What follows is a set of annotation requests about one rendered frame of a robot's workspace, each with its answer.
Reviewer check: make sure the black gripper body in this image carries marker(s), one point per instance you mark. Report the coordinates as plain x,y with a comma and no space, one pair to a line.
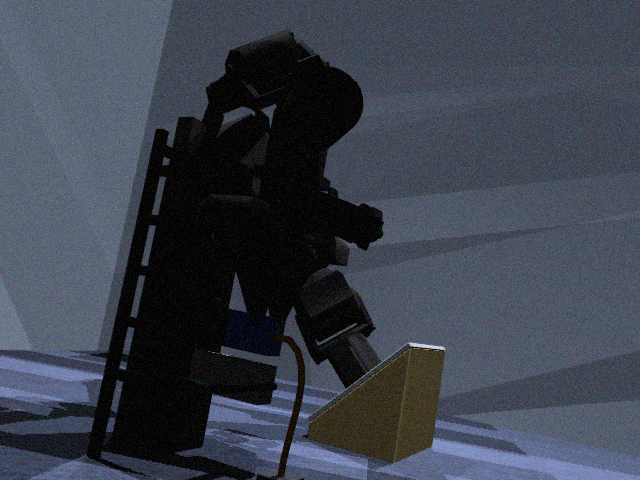
266,219

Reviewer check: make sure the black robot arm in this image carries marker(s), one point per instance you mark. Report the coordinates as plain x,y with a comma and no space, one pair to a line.
316,106

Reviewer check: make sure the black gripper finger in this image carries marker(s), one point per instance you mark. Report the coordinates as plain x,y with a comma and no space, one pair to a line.
256,266
290,279

